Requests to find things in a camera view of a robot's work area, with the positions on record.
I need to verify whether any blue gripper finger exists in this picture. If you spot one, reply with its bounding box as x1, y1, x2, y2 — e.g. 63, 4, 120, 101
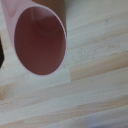
0, 35, 5, 69

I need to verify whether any pink mug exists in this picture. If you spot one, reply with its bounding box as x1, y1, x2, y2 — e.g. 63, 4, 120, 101
1, 0, 69, 77

